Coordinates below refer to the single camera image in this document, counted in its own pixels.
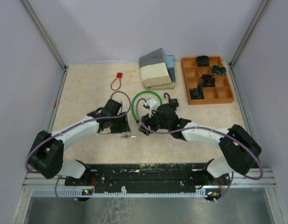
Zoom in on green cable lock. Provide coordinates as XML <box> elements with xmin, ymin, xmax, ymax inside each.
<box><xmin>131</xmin><ymin>90</ymin><xmax>163</xmax><ymax>124</ymax></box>

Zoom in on wooden compartment tray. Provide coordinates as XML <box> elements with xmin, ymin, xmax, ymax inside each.
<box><xmin>181</xmin><ymin>56</ymin><xmax>234</xmax><ymax>105</ymax></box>

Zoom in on dark rolled item lower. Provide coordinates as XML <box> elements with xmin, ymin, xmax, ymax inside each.
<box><xmin>190</xmin><ymin>83</ymin><xmax>204</xmax><ymax>99</ymax></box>

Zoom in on dark rolled item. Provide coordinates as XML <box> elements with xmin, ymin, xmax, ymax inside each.
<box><xmin>190</xmin><ymin>83</ymin><xmax>204</xmax><ymax>99</ymax></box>
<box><xmin>211</xmin><ymin>65</ymin><xmax>226</xmax><ymax>76</ymax></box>
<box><xmin>202</xmin><ymin>74</ymin><xmax>216</xmax><ymax>87</ymax></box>
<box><xmin>196</xmin><ymin>56</ymin><xmax>210</xmax><ymax>67</ymax></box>

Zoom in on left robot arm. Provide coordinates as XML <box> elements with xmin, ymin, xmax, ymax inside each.
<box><xmin>25</xmin><ymin>99</ymin><xmax>128</xmax><ymax>185</ymax></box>

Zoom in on black Kaijing padlock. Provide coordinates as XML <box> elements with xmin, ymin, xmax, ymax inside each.
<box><xmin>164</xmin><ymin>92</ymin><xmax>179</xmax><ymax>110</ymax></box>

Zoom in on dark rolled item right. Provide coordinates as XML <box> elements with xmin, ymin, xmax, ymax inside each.
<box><xmin>211</xmin><ymin>65</ymin><xmax>226</xmax><ymax>76</ymax></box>

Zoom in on red cable seal lock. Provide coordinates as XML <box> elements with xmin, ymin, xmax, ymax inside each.
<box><xmin>110</xmin><ymin>72</ymin><xmax>123</xmax><ymax>91</ymax></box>

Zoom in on dark rolled item top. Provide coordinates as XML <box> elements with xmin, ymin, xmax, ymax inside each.
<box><xmin>196</xmin><ymin>56</ymin><xmax>210</xmax><ymax>67</ymax></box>

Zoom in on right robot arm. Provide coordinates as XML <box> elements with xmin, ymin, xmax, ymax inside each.
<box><xmin>139</xmin><ymin>104</ymin><xmax>264</xmax><ymax>185</ymax></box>

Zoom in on aluminium frame post right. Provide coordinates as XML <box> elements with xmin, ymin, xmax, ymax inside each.
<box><xmin>229</xmin><ymin>0</ymin><xmax>270</xmax><ymax>67</ymax></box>

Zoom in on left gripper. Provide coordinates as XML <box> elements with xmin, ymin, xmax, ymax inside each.
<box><xmin>109</xmin><ymin>111</ymin><xmax>130</xmax><ymax>133</ymax></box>

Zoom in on dark rolled item middle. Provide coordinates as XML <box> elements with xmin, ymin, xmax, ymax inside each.
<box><xmin>202</xmin><ymin>74</ymin><xmax>216</xmax><ymax>87</ymax></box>

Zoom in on folded grey beige cloth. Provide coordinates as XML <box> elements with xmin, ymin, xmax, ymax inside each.
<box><xmin>139</xmin><ymin>48</ymin><xmax>176</xmax><ymax>90</ymax></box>

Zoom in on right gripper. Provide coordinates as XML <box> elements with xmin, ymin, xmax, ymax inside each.
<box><xmin>139</xmin><ymin>108</ymin><xmax>170</xmax><ymax>136</ymax></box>

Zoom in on small silver key pair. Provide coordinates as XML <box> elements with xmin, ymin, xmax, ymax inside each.
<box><xmin>120</xmin><ymin>133</ymin><xmax>136</xmax><ymax>139</ymax></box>

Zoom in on aluminium frame post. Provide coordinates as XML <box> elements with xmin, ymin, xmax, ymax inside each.
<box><xmin>20</xmin><ymin>0</ymin><xmax>67</xmax><ymax>70</ymax></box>
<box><xmin>229</xmin><ymin>0</ymin><xmax>270</xmax><ymax>67</ymax></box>

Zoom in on aluminium frame post left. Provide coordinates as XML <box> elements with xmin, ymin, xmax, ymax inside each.
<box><xmin>20</xmin><ymin>0</ymin><xmax>67</xmax><ymax>70</ymax></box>

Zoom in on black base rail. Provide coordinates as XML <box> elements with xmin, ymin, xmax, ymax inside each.
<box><xmin>65</xmin><ymin>163</ymin><xmax>230</xmax><ymax>194</ymax></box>

